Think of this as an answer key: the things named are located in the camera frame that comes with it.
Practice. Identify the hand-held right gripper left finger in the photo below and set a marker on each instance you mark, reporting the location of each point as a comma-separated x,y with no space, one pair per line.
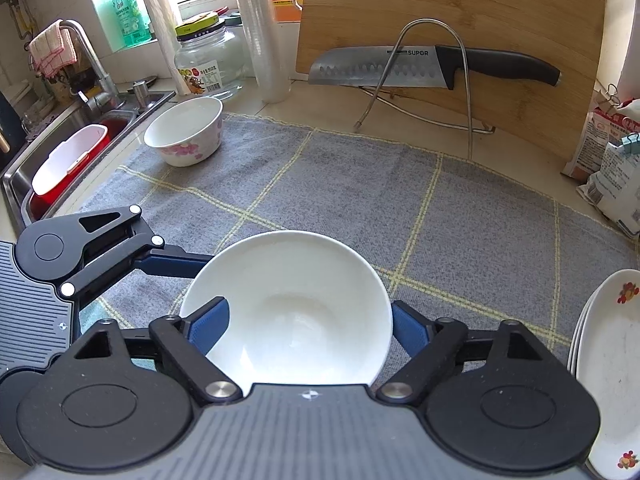
207,322

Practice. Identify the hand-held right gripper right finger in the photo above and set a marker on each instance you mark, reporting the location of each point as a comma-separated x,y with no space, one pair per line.
410,327

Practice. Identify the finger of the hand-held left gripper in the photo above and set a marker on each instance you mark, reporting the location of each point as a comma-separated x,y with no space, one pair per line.
170,262

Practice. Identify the white bowl with pink flowers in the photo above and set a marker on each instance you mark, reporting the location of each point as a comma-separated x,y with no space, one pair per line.
300,300
180,125

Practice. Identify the grey checked dish mat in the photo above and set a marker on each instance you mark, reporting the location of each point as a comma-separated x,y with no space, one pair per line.
400,210

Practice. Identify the white plastic container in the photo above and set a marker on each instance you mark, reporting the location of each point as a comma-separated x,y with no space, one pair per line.
65,160

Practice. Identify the metal sink knob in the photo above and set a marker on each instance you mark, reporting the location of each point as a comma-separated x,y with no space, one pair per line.
142,95

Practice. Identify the steel sink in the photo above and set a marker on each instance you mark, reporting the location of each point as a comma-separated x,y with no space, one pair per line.
60,125

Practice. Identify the metal faucet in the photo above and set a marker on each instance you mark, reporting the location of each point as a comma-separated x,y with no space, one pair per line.
102,85

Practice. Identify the glass jar with yellow lid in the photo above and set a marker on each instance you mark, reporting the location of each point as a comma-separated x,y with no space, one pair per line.
210,65

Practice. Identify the pink checked cloth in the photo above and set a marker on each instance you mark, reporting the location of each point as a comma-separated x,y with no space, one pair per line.
50,50

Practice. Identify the tall clear plastic roll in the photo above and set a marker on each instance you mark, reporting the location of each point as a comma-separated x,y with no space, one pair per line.
260,35

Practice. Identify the green soap bottle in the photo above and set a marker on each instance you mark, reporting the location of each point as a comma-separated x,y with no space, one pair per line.
127,10

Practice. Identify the red and white bag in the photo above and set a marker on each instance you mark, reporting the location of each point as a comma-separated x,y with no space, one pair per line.
590,145

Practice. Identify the blue binder clip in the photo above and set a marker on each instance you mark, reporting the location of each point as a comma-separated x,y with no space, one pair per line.
631,143

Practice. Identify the bamboo cutting board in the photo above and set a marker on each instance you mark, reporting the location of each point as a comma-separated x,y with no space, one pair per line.
425,0

